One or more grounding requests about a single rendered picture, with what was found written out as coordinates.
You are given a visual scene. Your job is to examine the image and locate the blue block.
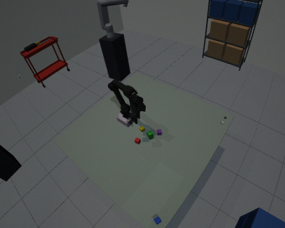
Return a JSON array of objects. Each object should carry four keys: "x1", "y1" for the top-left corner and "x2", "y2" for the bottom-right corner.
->
[{"x1": 154, "y1": 216, "x2": 161, "y2": 224}]

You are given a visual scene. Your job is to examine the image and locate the red block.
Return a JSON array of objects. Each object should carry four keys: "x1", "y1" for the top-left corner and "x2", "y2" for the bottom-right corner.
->
[{"x1": 135, "y1": 138, "x2": 141, "y2": 144}]

